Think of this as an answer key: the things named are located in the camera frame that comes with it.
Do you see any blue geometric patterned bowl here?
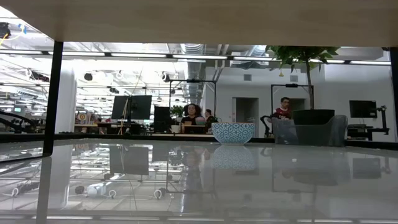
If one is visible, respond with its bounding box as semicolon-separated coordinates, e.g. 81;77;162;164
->
211;121;256;146

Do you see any person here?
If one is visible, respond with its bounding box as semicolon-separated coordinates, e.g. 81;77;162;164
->
272;96;294;121
204;108;219;133
180;103;206;135

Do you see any small green potted plant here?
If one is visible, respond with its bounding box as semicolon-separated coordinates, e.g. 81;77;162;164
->
169;105;185;134

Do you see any black computer monitor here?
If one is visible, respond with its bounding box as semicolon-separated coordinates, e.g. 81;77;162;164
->
153;106;172;134

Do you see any black double monitor back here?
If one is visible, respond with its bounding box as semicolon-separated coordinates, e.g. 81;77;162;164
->
111;95;154;121

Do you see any long ceiling light strip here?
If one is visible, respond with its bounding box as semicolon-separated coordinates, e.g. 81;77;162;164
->
0;50;392;65

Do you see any white glossy table board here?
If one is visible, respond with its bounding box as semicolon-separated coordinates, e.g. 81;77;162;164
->
0;138;398;224

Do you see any grey plastic bin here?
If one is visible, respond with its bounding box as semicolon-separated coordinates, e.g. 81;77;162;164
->
272;114;349;147

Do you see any black round plant pot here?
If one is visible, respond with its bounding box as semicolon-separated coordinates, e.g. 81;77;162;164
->
292;108;336;126

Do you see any green leafy artificial plant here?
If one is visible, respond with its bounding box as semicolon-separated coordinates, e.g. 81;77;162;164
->
266;45;341;110

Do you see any black monitor on desk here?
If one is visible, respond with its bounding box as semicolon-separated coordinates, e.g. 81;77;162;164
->
348;100;378;119

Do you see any black overhead mounted device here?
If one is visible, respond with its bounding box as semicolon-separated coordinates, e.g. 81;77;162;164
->
0;22;12;40

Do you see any black metal rig frame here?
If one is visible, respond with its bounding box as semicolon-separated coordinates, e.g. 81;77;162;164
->
169;78;217;108
271;83;315;110

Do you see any silver ventilation duct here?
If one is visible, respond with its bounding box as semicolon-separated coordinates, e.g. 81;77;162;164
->
179;43;206;107

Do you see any black metal table frame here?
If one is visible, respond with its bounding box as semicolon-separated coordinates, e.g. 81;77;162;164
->
0;133;398;151

